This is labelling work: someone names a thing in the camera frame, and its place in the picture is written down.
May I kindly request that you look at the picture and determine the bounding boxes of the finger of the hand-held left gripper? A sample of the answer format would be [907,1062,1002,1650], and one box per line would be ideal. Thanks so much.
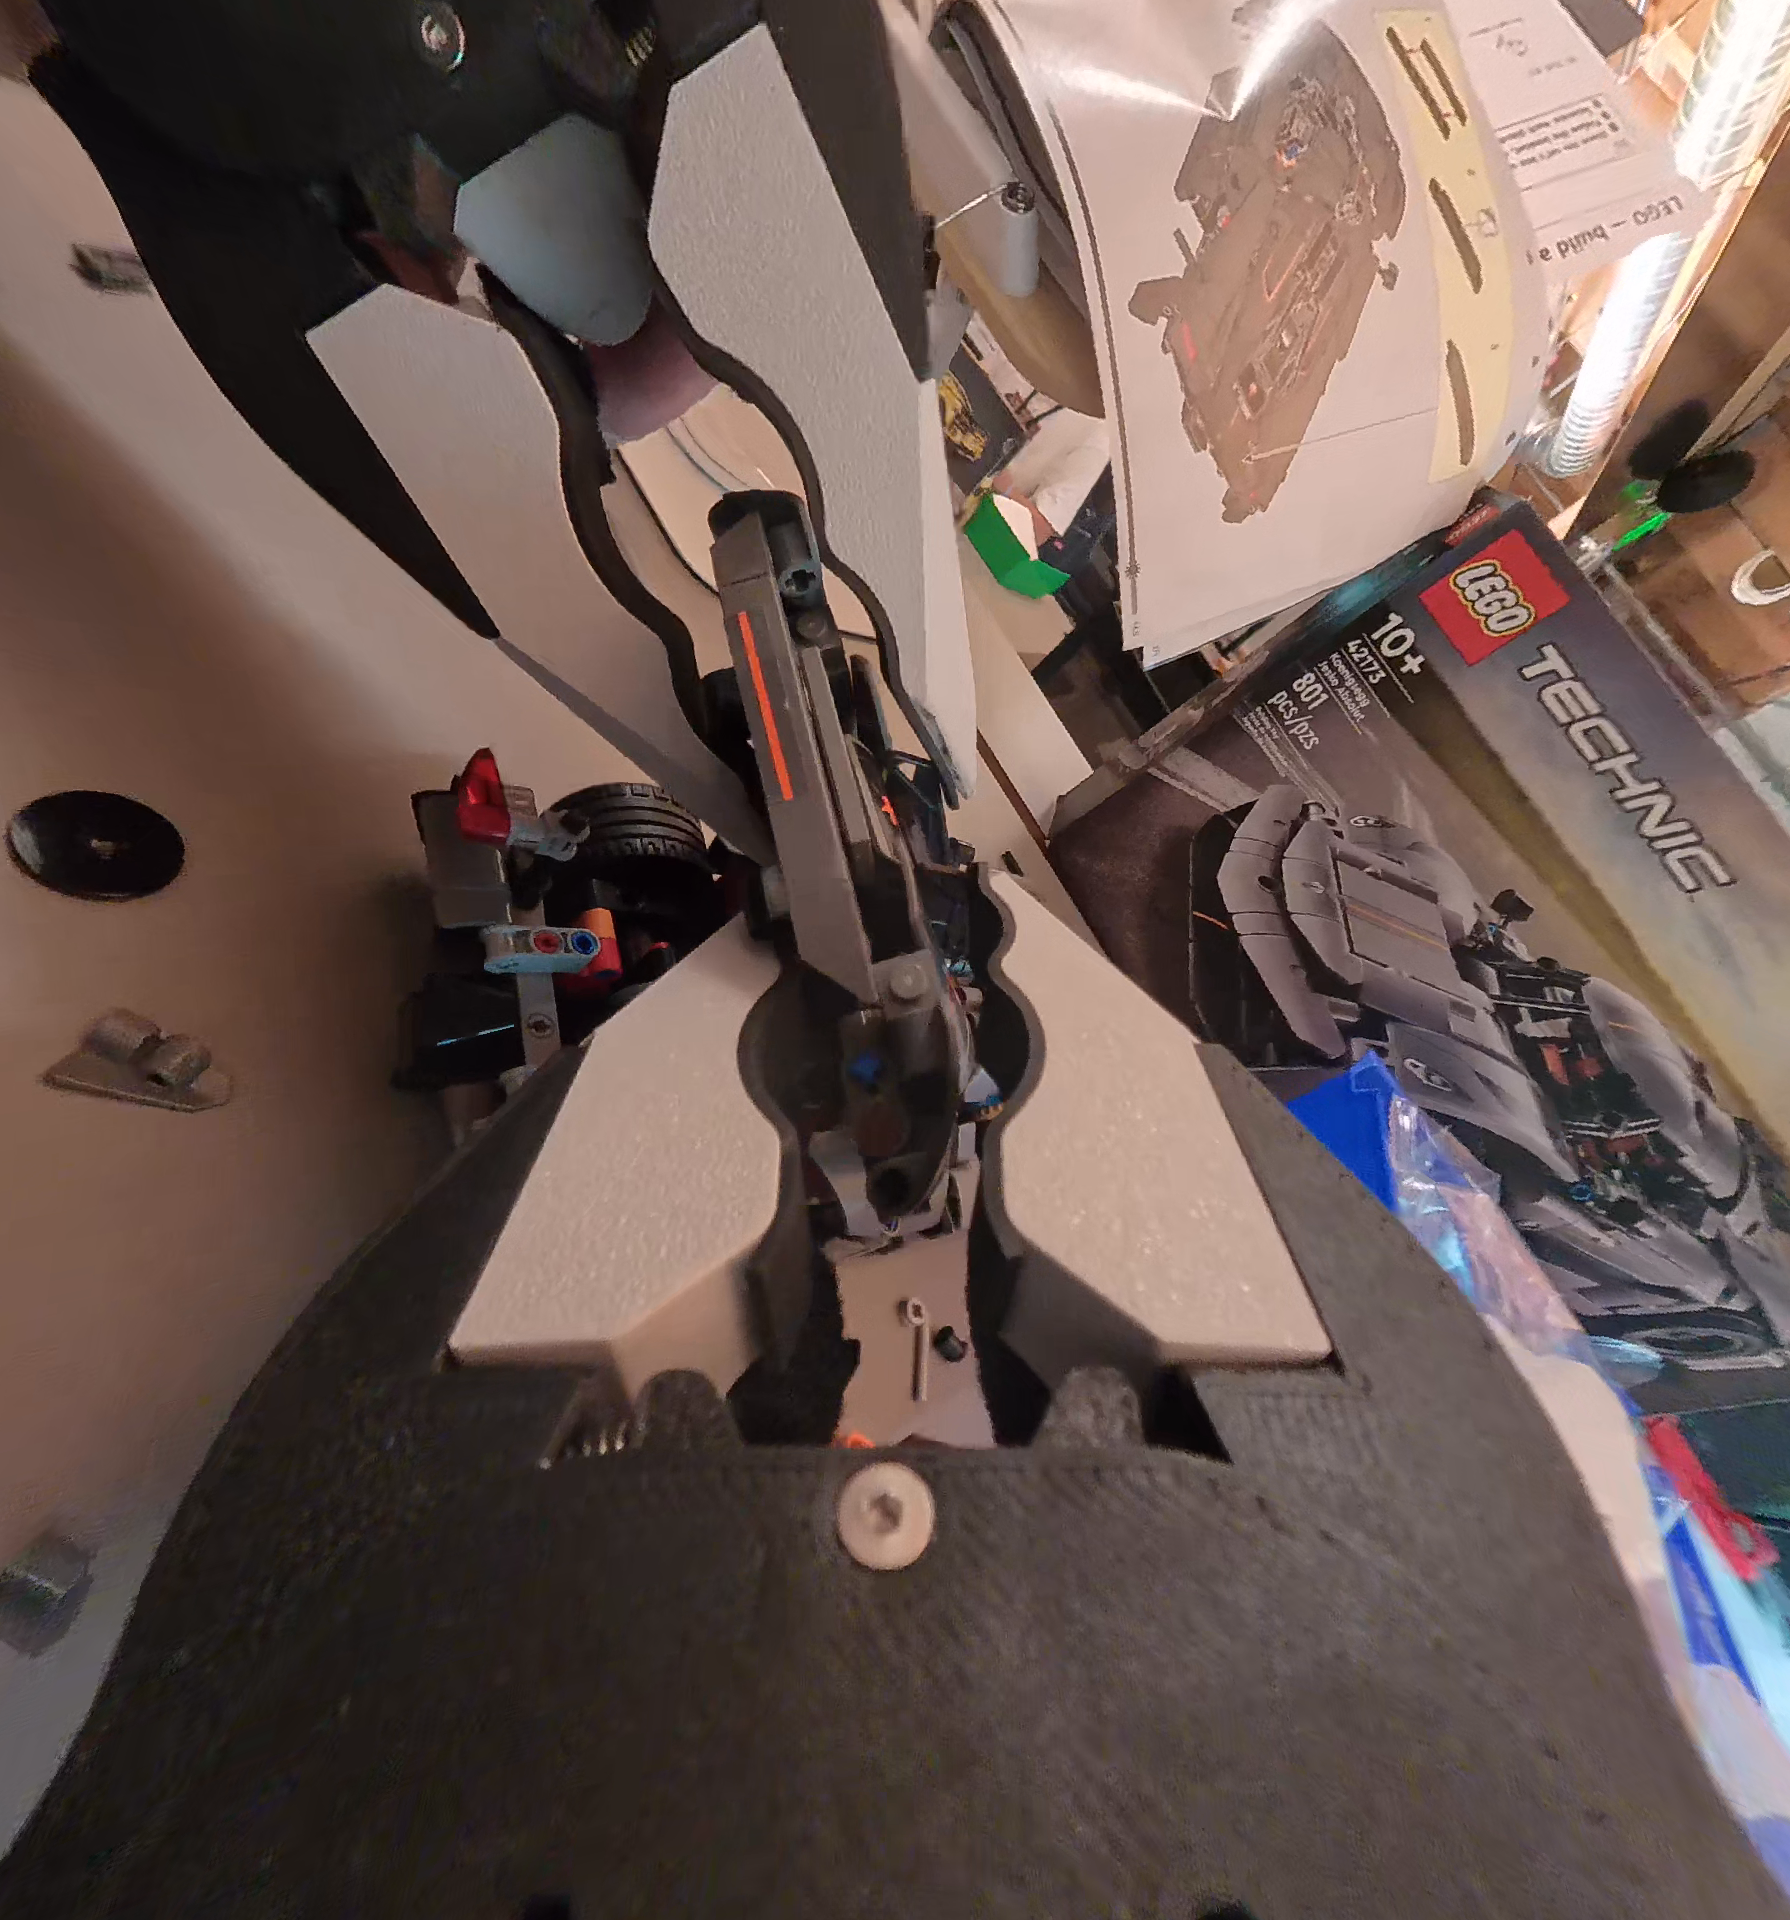
[301,283,780,869]
[648,20,979,791]

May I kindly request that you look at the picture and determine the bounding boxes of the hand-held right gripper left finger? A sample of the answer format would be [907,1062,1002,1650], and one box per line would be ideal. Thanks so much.
[445,897,857,1433]

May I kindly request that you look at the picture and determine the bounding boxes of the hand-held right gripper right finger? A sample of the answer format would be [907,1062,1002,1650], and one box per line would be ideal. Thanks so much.
[970,873,1338,1442]

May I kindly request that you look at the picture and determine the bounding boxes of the partly built lego car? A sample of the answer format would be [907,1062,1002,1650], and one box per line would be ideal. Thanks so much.
[393,746,777,1143]

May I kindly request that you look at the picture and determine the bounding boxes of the grey lego door panel assembly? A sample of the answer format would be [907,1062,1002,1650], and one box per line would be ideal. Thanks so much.
[699,488,1026,1248]

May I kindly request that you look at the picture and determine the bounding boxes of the dark lego set box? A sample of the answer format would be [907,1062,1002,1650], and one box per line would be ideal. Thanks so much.
[1052,488,1790,1420]

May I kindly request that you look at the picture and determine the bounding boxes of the grey lego hinge panel piece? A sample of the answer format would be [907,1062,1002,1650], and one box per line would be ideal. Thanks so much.
[44,1009,234,1116]

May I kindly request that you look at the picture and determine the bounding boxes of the black round lego dish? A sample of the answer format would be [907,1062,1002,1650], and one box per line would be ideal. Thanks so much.
[7,791,187,902]

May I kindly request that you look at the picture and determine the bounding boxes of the person's left hand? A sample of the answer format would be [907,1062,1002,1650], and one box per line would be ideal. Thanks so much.
[597,307,724,448]

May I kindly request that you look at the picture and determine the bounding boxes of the black box with yellow car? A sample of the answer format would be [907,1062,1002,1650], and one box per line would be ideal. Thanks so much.
[937,354,1036,498]

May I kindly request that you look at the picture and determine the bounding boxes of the clear plastic parts bags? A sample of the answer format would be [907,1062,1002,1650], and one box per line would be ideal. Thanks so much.
[1381,1087,1648,1413]

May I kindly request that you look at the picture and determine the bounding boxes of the green plastic bin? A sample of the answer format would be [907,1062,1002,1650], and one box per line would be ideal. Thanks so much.
[967,494,1075,602]

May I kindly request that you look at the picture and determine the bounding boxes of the white instruction booklet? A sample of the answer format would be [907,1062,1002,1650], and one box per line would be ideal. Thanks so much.
[970,0,1563,669]

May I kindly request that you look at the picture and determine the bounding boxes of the red plastic object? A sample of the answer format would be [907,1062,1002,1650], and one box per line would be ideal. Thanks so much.
[1645,1417,1782,1581]

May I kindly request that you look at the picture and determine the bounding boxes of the printed white note sheet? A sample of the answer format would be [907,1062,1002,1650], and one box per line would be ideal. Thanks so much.
[1451,0,1692,272]

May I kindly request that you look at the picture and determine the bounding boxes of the black round ceiling device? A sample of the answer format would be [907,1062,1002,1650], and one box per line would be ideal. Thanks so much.
[1628,399,1759,521]

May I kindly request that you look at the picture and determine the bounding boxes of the white ribbed duct hose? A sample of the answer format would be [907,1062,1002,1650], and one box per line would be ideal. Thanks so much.
[1556,0,1790,474]

